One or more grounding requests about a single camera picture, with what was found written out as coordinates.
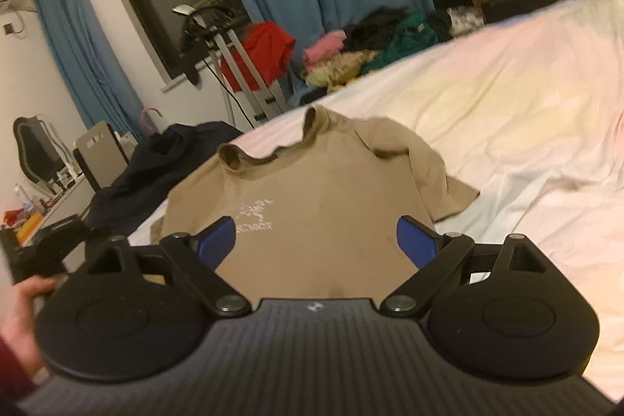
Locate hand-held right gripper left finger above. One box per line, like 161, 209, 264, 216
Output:
87, 215, 252, 317

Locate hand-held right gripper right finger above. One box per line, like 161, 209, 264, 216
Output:
380, 215, 553, 317

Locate tan printed t-shirt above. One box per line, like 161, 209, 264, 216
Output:
150, 104, 481, 301

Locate person's left forearm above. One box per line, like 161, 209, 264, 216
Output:
0, 333, 39, 403

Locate pink clothes hanger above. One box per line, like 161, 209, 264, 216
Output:
139, 105, 165, 135

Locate yellow beige clothes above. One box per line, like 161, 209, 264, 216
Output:
302, 50, 381, 93

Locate black clothes pile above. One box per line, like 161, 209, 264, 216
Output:
344, 7, 454, 52

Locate person's left hand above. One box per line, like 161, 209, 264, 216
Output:
0, 274, 70, 386

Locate orange box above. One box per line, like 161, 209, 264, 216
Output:
16, 212, 44, 245

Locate white dresser with clutter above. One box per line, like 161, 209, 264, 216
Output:
0, 175, 98, 262

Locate dark navy garment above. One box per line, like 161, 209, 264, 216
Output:
88, 121, 245, 237

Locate ornate table mirror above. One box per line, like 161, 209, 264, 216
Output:
12, 116, 74, 195

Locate grey chair back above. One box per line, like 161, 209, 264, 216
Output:
73, 121, 131, 191

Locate pastel bed sheet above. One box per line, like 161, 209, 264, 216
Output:
128, 0, 624, 404

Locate red garment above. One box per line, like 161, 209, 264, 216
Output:
220, 21, 297, 91

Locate green garment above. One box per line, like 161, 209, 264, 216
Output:
361, 12, 440, 73

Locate narrow blue curtain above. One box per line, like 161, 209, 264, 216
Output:
27, 0, 153, 139

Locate pink folded clothing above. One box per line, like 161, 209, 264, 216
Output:
303, 31, 347, 65

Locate white patterned cloth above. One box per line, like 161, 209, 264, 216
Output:
446, 7, 486, 33

